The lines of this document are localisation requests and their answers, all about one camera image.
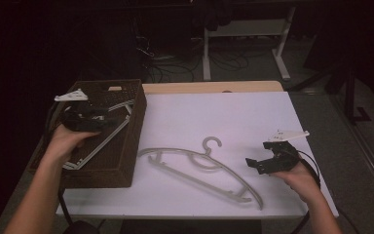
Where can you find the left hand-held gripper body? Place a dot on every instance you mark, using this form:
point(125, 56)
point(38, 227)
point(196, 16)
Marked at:
point(81, 118)

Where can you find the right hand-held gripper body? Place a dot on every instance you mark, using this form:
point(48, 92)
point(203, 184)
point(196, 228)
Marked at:
point(284, 159)

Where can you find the brown woven basket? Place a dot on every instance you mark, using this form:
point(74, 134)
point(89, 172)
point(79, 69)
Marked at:
point(128, 159)

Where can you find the person's left hand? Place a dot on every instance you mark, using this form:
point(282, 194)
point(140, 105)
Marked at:
point(63, 143)

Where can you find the person's right hand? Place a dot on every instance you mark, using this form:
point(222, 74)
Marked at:
point(302, 183)

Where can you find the black metal stand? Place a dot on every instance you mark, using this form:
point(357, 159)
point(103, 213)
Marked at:
point(349, 97)

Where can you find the dark hanging cloth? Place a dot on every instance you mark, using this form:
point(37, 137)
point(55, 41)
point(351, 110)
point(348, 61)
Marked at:
point(212, 14)

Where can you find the white metal desk frame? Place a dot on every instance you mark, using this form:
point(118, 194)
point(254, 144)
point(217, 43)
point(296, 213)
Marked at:
point(246, 27)

